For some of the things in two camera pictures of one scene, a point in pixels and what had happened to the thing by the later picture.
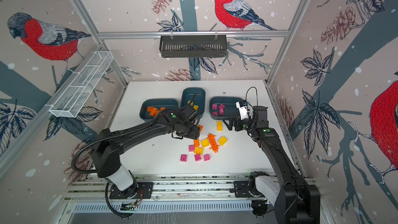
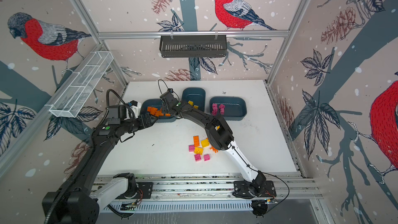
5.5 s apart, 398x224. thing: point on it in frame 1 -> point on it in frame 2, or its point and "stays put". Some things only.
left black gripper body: x=190 y=131 -> x=141 y=124
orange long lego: x=152 y=110 stays put
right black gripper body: x=242 y=124 -> x=167 y=108
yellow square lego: x=204 y=143 stays put
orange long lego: x=196 y=142 stays put
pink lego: x=197 y=157 stays put
